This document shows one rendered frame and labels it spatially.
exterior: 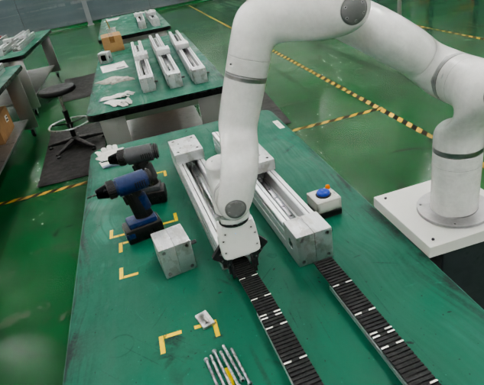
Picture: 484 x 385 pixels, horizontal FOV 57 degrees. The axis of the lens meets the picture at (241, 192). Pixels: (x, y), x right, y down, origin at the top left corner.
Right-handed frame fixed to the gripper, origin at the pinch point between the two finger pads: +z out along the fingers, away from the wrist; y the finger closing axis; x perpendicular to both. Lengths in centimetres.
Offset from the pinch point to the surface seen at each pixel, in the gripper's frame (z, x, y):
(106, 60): 1, 347, -22
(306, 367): -0.3, -36.1, 1.6
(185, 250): -4.1, 9.3, -13.1
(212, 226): -5.6, 14.1, -3.7
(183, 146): -10, 68, -1
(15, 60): 8, 529, -129
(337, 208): 0.5, 12.6, 34.5
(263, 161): -9.6, 36.7, 20.6
